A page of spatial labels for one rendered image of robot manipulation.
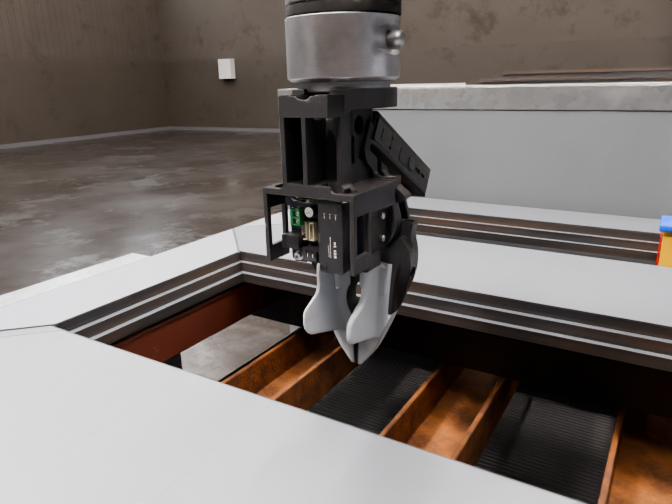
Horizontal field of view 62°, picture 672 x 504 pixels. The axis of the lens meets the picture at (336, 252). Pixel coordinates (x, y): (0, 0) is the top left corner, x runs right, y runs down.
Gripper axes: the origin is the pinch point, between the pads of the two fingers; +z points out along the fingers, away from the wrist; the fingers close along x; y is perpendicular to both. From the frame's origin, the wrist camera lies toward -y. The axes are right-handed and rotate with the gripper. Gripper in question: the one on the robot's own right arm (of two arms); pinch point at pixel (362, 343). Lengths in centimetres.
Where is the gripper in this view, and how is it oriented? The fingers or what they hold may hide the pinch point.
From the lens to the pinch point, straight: 45.7
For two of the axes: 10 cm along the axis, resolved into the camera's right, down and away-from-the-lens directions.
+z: 0.2, 9.6, 2.9
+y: -5.2, 2.6, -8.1
